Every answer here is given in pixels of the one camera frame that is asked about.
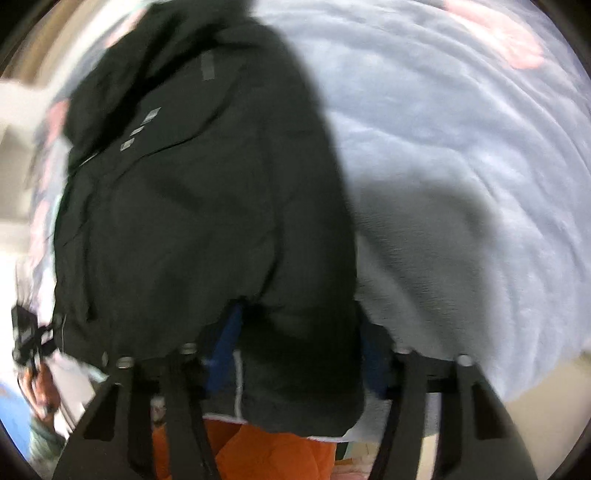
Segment person's orange clothing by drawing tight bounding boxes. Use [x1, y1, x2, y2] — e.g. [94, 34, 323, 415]
[152, 416, 338, 480]

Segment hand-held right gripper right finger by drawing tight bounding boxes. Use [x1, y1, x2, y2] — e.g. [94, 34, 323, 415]
[360, 318, 539, 480]

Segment black hooded jacket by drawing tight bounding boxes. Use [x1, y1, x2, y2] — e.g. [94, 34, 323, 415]
[52, 0, 366, 438]

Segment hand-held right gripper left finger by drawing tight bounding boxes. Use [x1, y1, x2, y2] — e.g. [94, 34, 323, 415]
[51, 307, 243, 480]

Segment grey floral blanket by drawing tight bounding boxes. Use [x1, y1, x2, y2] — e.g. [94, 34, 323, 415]
[28, 0, 588, 444]

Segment person's left forearm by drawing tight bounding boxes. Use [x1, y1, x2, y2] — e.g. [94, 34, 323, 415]
[21, 362, 63, 422]

